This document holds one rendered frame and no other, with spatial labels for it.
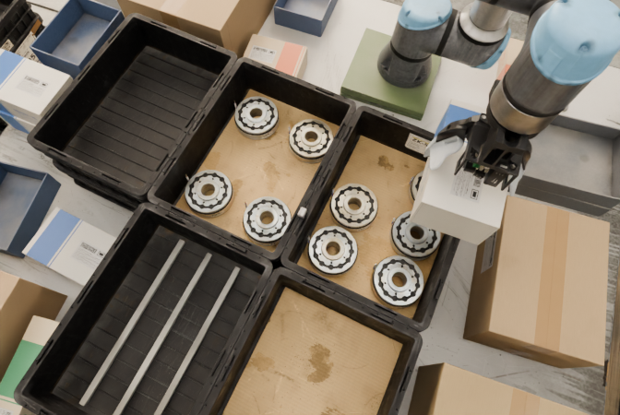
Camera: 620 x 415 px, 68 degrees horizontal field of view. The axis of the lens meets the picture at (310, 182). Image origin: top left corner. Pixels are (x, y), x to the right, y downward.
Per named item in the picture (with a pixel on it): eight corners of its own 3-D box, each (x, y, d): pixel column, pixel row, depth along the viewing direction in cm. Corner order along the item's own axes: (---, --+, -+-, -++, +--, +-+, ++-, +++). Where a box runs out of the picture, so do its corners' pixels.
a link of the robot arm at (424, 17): (397, 19, 125) (411, -22, 113) (445, 35, 124) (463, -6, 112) (385, 51, 120) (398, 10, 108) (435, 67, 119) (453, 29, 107)
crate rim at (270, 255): (242, 61, 109) (240, 54, 107) (358, 108, 104) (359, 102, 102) (147, 203, 94) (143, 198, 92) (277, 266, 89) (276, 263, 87)
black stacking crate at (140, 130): (147, 44, 122) (132, 13, 112) (244, 85, 118) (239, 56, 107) (52, 165, 108) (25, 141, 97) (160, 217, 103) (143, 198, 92)
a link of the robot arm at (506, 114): (508, 54, 54) (578, 75, 53) (494, 78, 58) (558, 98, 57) (495, 105, 51) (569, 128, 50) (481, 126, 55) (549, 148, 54)
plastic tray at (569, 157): (500, 179, 115) (508, 171, 110) (509, 113, 122) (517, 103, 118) (611, 208, 112) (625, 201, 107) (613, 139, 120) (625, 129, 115)
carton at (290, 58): (241, 83, 131) (238, 66, 124) (255, 51, 136) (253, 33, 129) (295, 97, 129) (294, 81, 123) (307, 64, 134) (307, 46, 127)
